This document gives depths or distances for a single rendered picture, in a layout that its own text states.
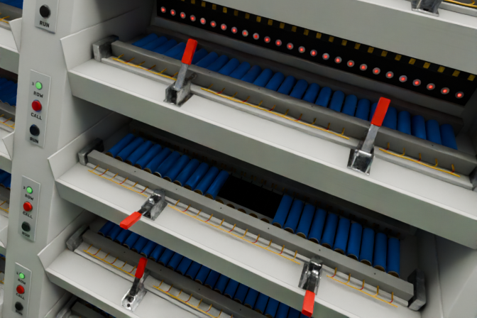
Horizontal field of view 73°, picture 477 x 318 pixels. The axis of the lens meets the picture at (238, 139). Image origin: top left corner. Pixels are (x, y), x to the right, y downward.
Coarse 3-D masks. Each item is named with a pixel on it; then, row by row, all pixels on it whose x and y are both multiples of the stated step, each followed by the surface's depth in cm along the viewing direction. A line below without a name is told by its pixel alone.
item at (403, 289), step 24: (120, 168) 56; (168, 192) 54; (192, 192) 54; (192, 216) 52; (216, 216) 52; (240, 216) 51; (288, 240) 49; (336, 264) 47; (360, 264) 47; (384, 288) 46; (408, 288) 45
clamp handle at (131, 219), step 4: (152, 200) 50; (148, 204) 51; (152, 204) 51; (144, 208) 50; (148, 208) 50; (136, 212) 48; (140, 212) 48; (144, 212) 49; (128, 216) 46; (132, 216) 47; (136, 216) 47; (140, 216) 48; (124, 220) 46; (128, 220) 46; (132, 220) 46; (136, 220) 47; (120, 224) 45; (124, 224) 45; (128, 224) 45; (132, 224) 46; (124, 228) 45
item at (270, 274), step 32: (96, 128) 60; (128, 128) 68; (64, 160) 55; (64, 192) 56; (96, 192) 54; (128, 192) 55; (160, 224) 51; (192, 224) 52; (192, 256) 51; (224, 256) 48; (256, 256) 49; (288, 256) 50; (416, 256) 53; (256, 288) 49; (288, 288) 46; (320, 288) 46; (352, 288) 47; (416, 288) 45
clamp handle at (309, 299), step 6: (312, 270) 45; (312, 276) 45; (312, 282) 44; (312, 288) 43; (306, 294) 41; (312, 294) 42; (306, 300) 40; (312, 300) 41; (306, 306) 40; (312, 306) 40; (306, 312) 39; (312, 312) 39
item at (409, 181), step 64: (192, 0) 56; (128, 64) 52; (192, 64) 53; (256, 64) 55; (320, 64) 54; (384, 64) 50; (192, 128) 46; (256, 128) 44; (320, 128) 45; (384, 128) 44; (448, 128) 47; (384, 192) 39; (448, 192) 39
